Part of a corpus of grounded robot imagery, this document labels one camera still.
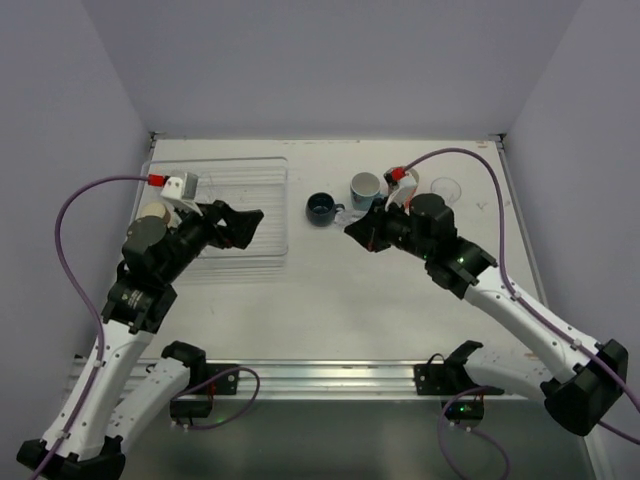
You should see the light blue floral mug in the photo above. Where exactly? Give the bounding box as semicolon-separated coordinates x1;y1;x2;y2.
350;172;385;211

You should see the dark blue squat mug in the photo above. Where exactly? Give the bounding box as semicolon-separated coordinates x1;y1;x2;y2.
305;192;345;227

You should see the beige bottomed cup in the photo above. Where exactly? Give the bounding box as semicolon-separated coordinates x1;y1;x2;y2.
138;202;172;225

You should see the orange mug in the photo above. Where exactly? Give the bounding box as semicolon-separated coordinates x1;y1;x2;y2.
408;168;420;195

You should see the clear glass with sticker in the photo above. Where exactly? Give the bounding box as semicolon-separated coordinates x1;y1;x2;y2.
430;177;462;205

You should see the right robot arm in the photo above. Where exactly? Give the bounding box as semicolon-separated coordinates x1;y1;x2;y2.
344;194;628;436

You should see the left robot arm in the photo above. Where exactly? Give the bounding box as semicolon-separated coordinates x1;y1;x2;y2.
17;201;264;479

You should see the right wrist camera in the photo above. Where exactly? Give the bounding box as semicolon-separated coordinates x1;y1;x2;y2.
383;167;415;210

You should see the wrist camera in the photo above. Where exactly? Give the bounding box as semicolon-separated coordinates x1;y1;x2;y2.
383;167;415;210
160;172;202;215

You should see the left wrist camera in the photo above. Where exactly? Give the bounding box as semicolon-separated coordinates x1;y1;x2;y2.
160;172;202;215

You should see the white wire dish rack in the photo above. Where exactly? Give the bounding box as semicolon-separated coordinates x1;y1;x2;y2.
142;156;288;277

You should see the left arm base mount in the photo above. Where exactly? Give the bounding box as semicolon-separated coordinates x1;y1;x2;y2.
169;363;238;426

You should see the aluminium mounting rail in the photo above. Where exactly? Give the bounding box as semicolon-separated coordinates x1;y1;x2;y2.
64;357;551;401

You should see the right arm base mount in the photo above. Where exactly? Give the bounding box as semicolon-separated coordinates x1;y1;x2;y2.
413;340;504;428

